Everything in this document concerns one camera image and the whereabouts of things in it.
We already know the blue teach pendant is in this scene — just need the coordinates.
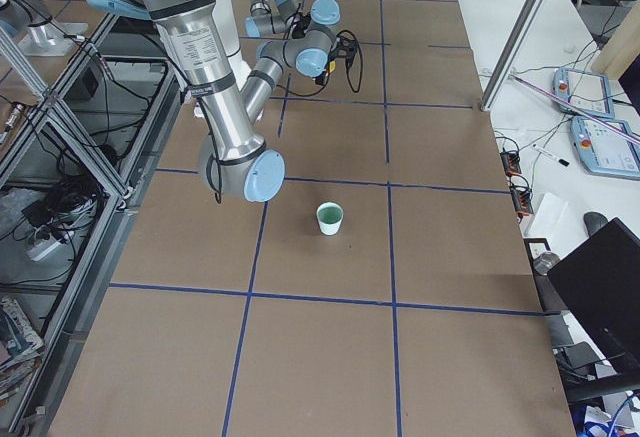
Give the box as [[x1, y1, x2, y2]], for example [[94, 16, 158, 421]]
[[571, 116, 639, 180], [553, 67, 615, 119]]

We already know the green plastic cup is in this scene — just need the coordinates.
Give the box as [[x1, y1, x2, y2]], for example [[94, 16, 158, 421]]
[[316, 202, 344, 236]]

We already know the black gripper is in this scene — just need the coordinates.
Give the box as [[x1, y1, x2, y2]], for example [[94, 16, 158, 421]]
[[314, 36, 361, 85]]

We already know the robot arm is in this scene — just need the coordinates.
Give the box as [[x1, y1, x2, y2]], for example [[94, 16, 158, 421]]
[[86, 0, 285, 202], [241, 0, 364, 123]]

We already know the white desk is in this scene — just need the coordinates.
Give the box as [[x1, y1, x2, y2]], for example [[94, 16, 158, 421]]
[[459, 0, 639, 235]]

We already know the black laptop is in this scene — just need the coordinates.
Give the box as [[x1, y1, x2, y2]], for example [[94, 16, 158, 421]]
[[548, 218, 639, 373]]

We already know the aluminium frame post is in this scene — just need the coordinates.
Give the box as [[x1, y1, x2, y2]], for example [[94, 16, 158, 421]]
[[480, 0, 546, 111]]

